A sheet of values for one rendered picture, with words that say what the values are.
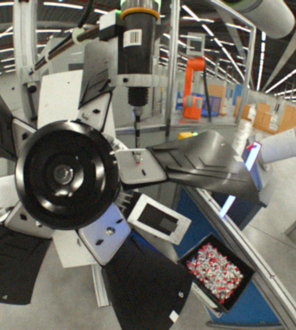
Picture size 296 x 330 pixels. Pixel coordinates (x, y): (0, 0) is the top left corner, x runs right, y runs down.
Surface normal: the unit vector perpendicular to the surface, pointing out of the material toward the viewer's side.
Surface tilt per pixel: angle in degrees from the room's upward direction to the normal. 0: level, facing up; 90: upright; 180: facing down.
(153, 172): 7
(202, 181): 16
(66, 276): 0
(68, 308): 0
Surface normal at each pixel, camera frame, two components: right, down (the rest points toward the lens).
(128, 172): 0.14, -0.84
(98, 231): 0.82, -0.43
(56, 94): 0.28, -0.12
